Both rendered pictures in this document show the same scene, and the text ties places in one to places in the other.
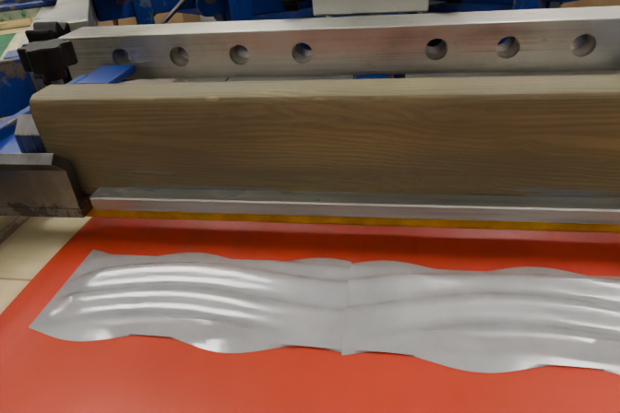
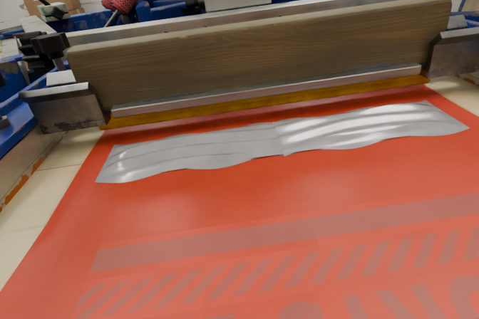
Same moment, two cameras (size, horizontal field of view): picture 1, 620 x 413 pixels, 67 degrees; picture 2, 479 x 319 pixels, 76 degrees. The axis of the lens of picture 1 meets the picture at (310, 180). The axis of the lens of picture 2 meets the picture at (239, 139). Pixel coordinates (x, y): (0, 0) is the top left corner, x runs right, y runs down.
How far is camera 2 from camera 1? 0.11 m
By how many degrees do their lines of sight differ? 10
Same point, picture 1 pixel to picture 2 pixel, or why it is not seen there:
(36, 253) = (78, 152)
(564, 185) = (372, 62)
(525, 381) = (377, 147)
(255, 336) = (234, 157)
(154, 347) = (178, 174)
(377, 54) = not seen: hidden behind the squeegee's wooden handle
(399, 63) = not seen: hidden behind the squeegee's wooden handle
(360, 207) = (272, 89)
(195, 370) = (207, 177)
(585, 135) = (379, 31)
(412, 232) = (297, 106)
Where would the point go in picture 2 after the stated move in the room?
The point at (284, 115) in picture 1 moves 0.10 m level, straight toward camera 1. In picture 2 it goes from (225, 41) to (261, 65)
